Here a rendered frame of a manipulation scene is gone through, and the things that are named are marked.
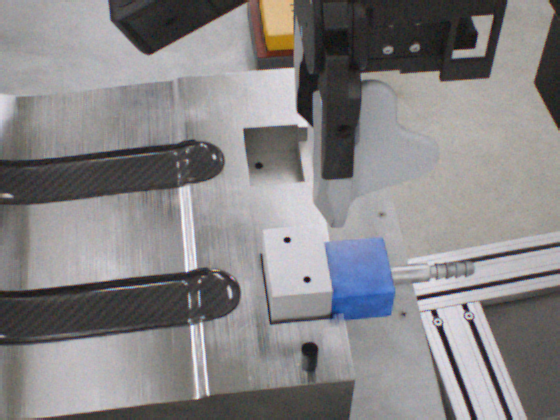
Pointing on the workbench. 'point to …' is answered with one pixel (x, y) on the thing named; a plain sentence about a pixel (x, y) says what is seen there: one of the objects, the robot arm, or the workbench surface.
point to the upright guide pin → (309, 356)
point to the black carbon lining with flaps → (47, 169)
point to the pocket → (277, 155)
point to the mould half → (165, 261)
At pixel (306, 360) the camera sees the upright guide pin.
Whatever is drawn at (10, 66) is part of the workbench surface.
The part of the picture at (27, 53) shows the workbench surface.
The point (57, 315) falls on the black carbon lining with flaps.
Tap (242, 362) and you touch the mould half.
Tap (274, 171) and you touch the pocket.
